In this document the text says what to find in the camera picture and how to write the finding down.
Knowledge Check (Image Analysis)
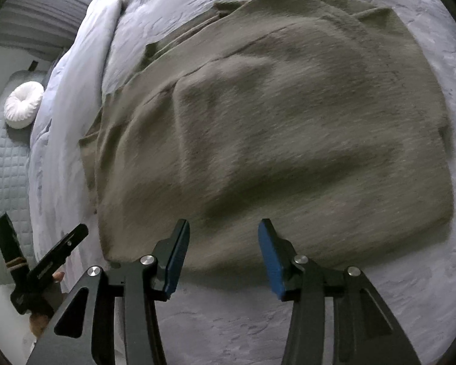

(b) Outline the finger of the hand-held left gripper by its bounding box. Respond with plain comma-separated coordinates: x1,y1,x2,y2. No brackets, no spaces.
26,223,89,276
0,213,26,280

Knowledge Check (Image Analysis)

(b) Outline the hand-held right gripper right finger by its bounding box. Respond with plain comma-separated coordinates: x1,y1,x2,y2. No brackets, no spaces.
258,218,422,365

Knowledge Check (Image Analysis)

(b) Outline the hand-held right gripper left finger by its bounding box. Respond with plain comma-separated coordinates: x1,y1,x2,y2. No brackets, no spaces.
26,218,191,365

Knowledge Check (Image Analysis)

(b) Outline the olive knit sweater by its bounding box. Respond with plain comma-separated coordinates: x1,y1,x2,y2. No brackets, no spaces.
78,0,455,276

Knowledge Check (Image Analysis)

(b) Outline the person's left hand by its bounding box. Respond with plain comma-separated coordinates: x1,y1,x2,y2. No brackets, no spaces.
28,271,66,338

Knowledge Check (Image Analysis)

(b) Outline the grey quilted mattress cover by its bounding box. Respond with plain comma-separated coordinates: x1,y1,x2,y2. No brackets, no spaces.
0,70,59,287

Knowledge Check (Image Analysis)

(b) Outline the grey embossed bedspread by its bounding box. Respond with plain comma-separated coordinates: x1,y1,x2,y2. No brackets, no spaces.
99,0,456,365

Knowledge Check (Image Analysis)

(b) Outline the lilac fleece blanket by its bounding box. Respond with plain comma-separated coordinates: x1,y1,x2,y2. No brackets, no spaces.
26,0,128,270

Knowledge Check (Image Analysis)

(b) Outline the white round pleated pillow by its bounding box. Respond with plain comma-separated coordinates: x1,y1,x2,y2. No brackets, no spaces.
4,82,45,129

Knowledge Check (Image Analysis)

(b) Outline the grey ribbed cushion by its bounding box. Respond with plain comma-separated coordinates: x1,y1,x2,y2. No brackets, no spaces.
0,0,90,59

